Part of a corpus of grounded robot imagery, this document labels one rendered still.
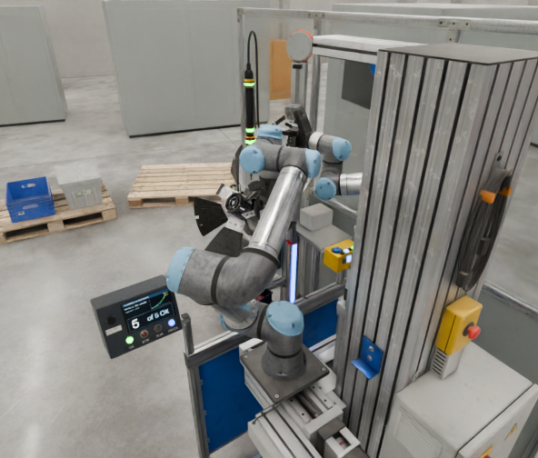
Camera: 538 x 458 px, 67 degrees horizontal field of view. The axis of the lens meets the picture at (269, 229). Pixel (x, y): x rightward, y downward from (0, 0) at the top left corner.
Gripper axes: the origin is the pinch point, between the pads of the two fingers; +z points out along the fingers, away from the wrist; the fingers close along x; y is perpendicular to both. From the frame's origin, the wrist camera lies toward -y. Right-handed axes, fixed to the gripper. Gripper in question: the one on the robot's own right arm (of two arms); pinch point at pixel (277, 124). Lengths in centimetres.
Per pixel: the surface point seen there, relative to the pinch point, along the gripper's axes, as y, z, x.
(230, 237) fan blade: 60, 22, -10
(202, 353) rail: 82, -12, -55
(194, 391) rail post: 102, -11, -60
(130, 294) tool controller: 41, -8, -77
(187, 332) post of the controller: 68, -11, -59
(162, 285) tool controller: 41, -11, -67
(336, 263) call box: 63, -26, 14
